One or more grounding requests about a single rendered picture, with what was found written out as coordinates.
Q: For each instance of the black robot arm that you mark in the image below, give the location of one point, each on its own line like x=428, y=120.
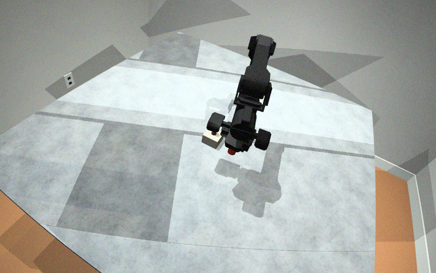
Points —
x=253, y=85

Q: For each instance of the beige square block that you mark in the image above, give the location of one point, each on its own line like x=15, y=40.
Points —
x=212, y=140

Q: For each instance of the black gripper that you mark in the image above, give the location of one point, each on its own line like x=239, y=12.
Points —
x=217, y=120

